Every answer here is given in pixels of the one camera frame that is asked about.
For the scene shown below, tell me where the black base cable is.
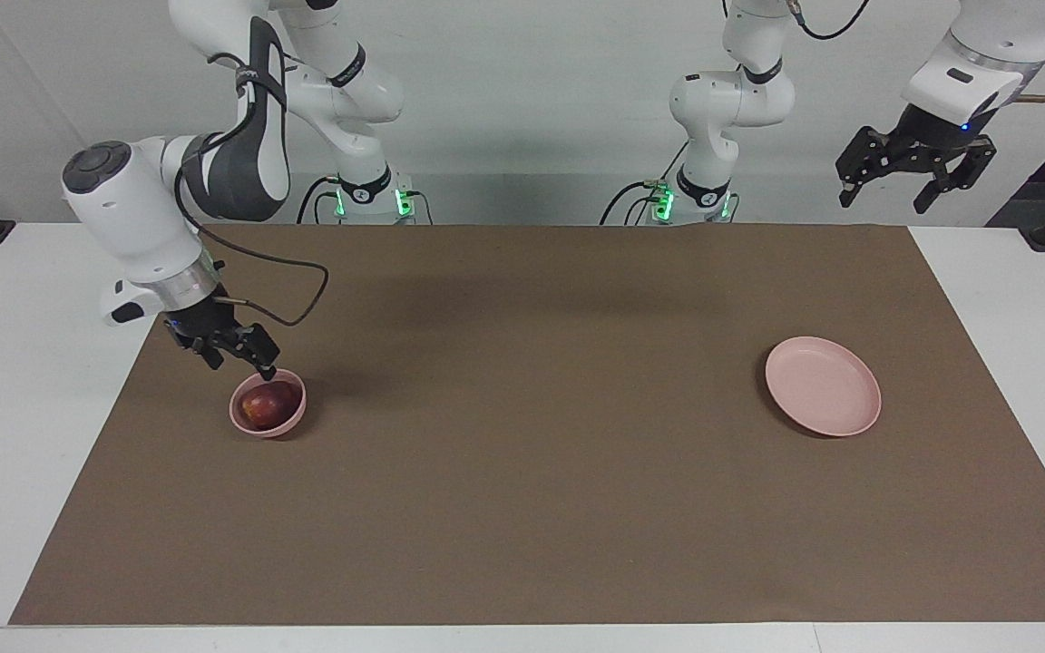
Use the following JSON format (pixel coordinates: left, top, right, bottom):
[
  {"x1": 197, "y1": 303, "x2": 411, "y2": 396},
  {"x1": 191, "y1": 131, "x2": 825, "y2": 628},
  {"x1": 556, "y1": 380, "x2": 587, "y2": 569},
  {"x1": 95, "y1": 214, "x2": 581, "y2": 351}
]
[
  {"x1": 600, "y1": 141, "x2": 691, "y2": 226},
  {"x1": 296, "y1": 175, "x2": 344, "y2": 225}
]

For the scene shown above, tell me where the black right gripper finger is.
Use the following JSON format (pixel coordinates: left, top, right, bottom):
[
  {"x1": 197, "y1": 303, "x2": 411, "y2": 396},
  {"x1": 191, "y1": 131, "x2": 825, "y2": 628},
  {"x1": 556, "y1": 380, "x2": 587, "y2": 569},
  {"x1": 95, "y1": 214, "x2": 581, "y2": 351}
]
[
  {"x1": 176, "y1": 337, "x2": 224, "y2": 371},
  {"x1": 246, "y1": 325, "x2": 280, "y2": 382}
]

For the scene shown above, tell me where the black left base cable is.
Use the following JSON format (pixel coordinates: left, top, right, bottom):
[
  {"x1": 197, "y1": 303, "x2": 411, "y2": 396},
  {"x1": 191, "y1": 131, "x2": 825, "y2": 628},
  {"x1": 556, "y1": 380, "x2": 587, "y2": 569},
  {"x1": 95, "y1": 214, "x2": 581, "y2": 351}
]
[{"x1": 600, "y1": 141, "x2": 691, "y2": 226}]

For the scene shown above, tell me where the pink plate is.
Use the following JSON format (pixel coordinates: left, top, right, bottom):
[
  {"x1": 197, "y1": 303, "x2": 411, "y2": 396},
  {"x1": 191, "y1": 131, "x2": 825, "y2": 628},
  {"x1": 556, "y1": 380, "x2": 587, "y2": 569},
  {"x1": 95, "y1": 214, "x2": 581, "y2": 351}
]
[{"x1": 765, "y1": 336, "x2": 883, "y2": 438}]

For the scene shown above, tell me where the dark red apple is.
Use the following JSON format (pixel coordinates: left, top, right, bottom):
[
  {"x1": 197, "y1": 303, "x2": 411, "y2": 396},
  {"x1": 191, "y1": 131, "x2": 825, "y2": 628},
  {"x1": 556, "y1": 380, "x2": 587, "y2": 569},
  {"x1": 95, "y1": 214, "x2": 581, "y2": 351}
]
[{"x1": 241, "y1": 381, "x2": 299, "y2": 430}]

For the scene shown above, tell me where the black right base cable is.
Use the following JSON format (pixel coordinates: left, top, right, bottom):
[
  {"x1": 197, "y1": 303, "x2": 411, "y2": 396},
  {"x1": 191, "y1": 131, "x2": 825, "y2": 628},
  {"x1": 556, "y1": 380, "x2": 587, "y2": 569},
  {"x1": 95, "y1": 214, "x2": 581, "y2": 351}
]
[{"x1": 296, "y1": 175, "x2": 344, "y2": 225}]

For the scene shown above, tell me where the pink bowl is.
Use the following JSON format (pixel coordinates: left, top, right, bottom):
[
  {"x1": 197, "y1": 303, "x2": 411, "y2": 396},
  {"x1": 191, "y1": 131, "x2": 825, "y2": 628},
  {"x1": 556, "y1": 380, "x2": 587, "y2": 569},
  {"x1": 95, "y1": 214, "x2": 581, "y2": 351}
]
[{"x1": 230, "y1": 369, "x2": 308, "y2": 440}]

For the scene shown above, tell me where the brown table mat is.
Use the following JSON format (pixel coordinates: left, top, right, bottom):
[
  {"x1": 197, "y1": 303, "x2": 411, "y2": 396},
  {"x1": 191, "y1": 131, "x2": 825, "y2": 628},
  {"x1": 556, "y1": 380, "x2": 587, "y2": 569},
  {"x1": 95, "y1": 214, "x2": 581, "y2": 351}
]
[{"x1": 10, "y1": 224, "x2": 1045, "y2": 627}]

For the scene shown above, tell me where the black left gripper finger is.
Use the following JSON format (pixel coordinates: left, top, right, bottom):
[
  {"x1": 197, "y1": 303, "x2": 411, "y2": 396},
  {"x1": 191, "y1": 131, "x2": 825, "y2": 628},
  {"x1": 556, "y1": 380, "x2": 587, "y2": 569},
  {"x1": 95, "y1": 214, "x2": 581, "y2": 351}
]
[
  {"x1": 914, "y1": 136, "x2": 998, "y2": 215},
  {"x1": 835, "y1": 127, "x2": 891, "y2": 208}
]

